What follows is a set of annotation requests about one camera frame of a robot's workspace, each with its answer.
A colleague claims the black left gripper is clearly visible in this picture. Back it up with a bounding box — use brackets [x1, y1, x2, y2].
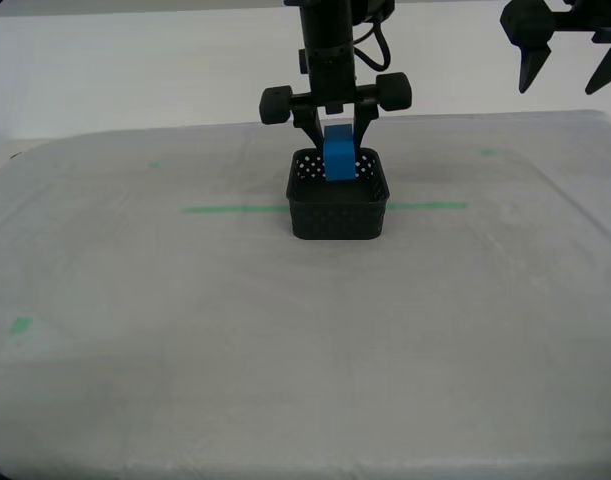
[258, 58, 414, 152]

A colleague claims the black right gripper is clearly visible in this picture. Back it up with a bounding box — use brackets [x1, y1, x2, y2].
[499, 0, 611, 95]

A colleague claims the blue rectangular block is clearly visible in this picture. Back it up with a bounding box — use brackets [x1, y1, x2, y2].
[322, 124, 357, 181]

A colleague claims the black perforated plastic basket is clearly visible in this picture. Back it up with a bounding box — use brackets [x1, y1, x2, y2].
[285, 147, 392, 242]

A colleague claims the white woven table cover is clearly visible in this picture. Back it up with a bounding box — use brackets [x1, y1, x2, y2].
[0, 109, 611, 480]

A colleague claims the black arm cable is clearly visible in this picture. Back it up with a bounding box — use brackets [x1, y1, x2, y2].
[353, 19, 392, 71]

